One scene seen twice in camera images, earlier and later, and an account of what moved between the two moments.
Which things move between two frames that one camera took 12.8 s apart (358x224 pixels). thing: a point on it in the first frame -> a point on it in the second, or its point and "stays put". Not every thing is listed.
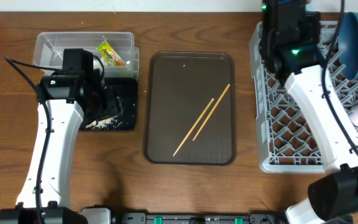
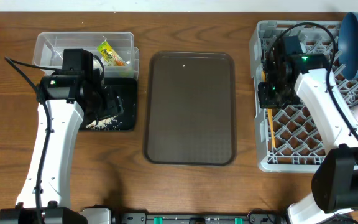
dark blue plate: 357,46 stays put
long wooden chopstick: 193,127 -> 270,115
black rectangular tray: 119,106 stays put
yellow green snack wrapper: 109,56 stays put
